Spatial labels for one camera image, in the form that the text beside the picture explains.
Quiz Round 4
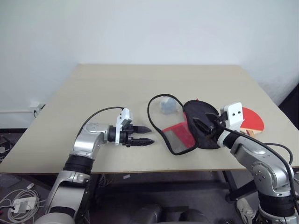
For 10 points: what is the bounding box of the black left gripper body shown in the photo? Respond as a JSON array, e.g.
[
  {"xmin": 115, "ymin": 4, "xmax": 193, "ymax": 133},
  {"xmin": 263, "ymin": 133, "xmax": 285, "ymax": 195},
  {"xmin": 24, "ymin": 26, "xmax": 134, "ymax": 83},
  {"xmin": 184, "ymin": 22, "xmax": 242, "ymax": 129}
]
[{"xmin": 119, "ymin": 118, "xmax": 135, "ymax": 148}]

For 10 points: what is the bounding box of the white wall cable duct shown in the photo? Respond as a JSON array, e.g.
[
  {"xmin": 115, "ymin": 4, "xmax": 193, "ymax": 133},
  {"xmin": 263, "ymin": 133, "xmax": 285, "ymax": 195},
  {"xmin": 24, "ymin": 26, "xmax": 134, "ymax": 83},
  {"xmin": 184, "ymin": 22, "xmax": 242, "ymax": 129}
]
[{"xmin": 0, "ymin": 109, "xmax": 36, "ymax": 115}]

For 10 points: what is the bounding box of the black table frame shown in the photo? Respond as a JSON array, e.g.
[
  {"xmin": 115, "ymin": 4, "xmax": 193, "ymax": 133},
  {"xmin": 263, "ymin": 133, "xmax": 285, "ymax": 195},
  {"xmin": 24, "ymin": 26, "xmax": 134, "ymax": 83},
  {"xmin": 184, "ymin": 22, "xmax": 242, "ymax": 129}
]
[{"xmin": 77, "ymin": 170, "xmax": 261, "ymax": 224}]

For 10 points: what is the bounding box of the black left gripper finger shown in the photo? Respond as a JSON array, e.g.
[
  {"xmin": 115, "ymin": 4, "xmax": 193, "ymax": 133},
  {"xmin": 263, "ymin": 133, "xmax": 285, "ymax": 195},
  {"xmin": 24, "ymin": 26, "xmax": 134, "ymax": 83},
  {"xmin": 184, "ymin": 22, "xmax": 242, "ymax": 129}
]
[
  {"xmin": 132, "ymin": 126, "xmax": 153, "ymax": 134},
  {"xmin": 131, "ymin": 138, "xmax": 156, "ymax": 147}
]

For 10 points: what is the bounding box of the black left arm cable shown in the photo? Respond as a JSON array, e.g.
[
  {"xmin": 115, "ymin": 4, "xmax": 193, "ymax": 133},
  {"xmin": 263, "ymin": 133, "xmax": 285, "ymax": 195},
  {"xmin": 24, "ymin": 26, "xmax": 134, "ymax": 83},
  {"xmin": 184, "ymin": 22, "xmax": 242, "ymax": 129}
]
[{"xmin": 80, "ymin": 106, "xmax": 126, "ymax": 135}]

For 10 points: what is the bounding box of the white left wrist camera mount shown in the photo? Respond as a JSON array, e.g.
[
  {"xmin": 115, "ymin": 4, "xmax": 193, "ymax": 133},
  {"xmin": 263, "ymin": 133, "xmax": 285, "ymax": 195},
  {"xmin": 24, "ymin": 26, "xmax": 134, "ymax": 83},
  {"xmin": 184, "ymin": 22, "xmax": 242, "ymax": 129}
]
[{"xmin": 115, "ymin": 107, "xmax": 134, "ymax": 144}]

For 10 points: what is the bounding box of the red table tennis paddle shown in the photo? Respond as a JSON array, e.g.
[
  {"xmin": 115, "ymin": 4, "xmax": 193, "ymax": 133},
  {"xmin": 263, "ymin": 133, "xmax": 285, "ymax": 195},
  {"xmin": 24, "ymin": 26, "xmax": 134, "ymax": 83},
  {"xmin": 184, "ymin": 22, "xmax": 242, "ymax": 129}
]
[{"xmin": 239, "ymin": 106, "xmax": 266, "ymax": 137}]

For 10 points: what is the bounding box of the white power adapter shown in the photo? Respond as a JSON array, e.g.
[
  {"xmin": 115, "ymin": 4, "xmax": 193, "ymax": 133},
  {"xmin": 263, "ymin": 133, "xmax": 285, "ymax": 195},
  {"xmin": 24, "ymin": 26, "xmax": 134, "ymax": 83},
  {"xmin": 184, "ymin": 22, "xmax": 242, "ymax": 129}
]
[{"xmin": 11, "ymin": 197, "xmax": 31, "ymax": 213}]

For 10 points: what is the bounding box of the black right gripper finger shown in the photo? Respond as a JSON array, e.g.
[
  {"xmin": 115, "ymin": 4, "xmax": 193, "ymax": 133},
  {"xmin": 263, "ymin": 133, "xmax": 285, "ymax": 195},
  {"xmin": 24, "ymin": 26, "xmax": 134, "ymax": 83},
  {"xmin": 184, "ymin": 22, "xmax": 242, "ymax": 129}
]
[
  {"xmin": 205, "ymin": 112, "xmax": 221, "ymax": 121},
  {"xmin": 192, "ymin": 118, "xmax": 211, "ymax": 136}
]

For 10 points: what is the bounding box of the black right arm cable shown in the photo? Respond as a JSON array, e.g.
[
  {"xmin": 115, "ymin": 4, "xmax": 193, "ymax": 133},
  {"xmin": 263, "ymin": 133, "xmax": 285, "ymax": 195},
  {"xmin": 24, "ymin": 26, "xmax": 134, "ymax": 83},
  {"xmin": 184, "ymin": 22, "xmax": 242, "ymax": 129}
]
[{"xmin": 214, "ymin": 122, "xmax": 296, "ymax": 201}]

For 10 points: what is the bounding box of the white floor cable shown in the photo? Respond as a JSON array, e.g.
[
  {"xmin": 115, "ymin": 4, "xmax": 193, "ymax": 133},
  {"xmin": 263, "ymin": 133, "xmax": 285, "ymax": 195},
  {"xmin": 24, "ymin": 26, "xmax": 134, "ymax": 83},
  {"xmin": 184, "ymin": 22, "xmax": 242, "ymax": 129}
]
[{"xmin": 0, "ymin": 183, "xmax": 47, "ymax": 222}]

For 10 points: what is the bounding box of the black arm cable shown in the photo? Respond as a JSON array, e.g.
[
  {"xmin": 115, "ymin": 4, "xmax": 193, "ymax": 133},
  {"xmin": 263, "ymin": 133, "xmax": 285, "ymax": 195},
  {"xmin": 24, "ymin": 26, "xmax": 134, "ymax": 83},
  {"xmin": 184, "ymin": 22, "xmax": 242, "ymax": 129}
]
[
  {"xmin": 214, "ymin": 122, "xmax": 296, "ymax": 201},
  {"xmin": 80, "ymin": 106, "xmax": 126, "ymax": 135}
]

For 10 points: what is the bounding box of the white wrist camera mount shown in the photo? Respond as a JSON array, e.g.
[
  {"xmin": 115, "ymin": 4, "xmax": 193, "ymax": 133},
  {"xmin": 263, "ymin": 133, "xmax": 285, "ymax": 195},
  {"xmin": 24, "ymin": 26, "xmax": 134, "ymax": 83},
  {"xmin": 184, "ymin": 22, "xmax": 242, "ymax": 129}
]
[
  {"xmin": 221, "ymin": 102, "xmax": 244, "ymax": 131},
  {"xmin": 115, "ymin": 107, "xmax": 134, "ymax": 144}
]

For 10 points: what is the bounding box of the white wall socket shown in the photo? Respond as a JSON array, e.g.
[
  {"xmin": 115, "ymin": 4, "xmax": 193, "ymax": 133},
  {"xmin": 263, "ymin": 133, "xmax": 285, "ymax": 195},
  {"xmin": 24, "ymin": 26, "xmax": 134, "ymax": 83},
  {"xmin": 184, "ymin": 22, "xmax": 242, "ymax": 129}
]
[{"xmin": 29, "ymin": 101, "xmax": 47, "ymax": 118}]

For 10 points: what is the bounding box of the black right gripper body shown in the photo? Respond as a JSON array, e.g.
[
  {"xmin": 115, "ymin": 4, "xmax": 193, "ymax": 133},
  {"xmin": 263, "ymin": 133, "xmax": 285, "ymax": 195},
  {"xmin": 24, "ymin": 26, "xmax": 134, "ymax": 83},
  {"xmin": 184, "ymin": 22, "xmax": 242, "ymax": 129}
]
[{"xmin": 206, "ymin": 112, "xmax": 228, "ymax": 140}]

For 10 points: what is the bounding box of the black mesh zipper pouch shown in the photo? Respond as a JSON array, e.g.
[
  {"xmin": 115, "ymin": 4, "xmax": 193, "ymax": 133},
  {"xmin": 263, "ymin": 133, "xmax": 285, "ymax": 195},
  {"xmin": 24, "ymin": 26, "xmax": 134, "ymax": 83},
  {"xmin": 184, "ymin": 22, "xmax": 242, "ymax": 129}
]
[{"xmin": 147, "ymin": 93, "xmax": 222, "ymax": 155}]

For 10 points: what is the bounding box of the small translucent plastic cube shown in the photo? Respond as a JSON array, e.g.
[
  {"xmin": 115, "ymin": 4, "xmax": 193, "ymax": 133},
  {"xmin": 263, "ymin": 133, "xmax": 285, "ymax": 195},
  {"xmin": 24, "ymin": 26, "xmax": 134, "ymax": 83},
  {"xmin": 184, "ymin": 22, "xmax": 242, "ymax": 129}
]
[{"xmin": 158, "ymin": 98, "xmax": 181, "ymax": 115}]

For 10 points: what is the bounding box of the white shoe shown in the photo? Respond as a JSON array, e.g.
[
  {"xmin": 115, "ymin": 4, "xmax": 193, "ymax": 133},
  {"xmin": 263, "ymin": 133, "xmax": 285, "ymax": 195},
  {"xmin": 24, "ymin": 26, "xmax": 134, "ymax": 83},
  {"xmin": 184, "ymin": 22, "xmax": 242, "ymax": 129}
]
[{"xmin": 235, "ymin": 197, "xmax": 259, "ymax": 223}]

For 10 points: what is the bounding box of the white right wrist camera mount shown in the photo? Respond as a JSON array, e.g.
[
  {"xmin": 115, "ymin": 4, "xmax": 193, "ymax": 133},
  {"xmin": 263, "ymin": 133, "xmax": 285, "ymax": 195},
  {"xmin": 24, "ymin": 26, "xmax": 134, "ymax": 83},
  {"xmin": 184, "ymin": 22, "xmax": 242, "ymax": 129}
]
[{"xmin": 221, "ymin": 102, "xmax": 244, "ymax": 131}]

